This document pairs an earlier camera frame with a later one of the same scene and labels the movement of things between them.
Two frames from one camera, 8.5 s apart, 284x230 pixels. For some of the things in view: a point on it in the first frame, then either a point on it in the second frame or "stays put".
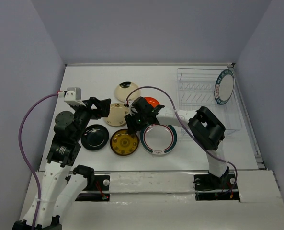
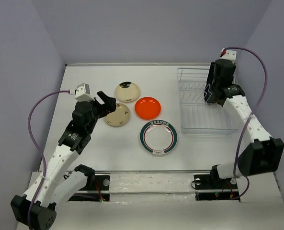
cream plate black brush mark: (123, 89) stays put
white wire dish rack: (196, 89) stays put
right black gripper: (132, 127) -> (210, 76)
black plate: (95, 137) -> (208, 93)
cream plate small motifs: (117, 112) stays put
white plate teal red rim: (158, 139) stays put
